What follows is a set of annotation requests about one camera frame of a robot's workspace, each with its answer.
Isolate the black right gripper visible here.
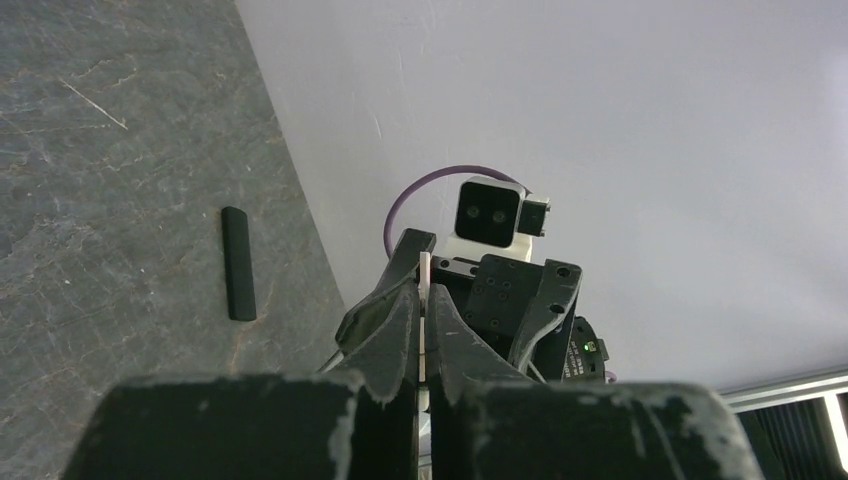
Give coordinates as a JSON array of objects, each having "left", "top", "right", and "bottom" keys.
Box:
[{"left": 335, "top": 229, "right": 582, "bottom": 373}]

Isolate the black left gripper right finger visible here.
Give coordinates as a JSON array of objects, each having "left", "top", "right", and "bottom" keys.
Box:
[{"left": 426, "top": 284, "right": 763, "bottom": 479}]

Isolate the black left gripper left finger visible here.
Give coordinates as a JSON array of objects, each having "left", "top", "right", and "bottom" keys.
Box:
[{"left": 64, "top": 282, "right": 420, "bottom": 479}]

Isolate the white battery cover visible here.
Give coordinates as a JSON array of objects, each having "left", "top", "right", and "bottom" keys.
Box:
[{"left": 417, "top": 251, "right": 432, "bottom": 413}]

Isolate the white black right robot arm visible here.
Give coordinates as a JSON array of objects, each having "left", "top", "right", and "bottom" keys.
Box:
[{"left": 335, "top": 229, "right": 609, "bottom": 382}]

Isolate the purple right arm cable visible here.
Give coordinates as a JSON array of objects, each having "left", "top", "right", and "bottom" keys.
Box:
[{"left": 382, "top": 164, "right": 534, "bottom": 260}]

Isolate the aluminium frame rail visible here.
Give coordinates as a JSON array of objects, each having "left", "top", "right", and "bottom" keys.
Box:
[{"left": 721, "top": 367, "right": 847, "bottom": 413}]

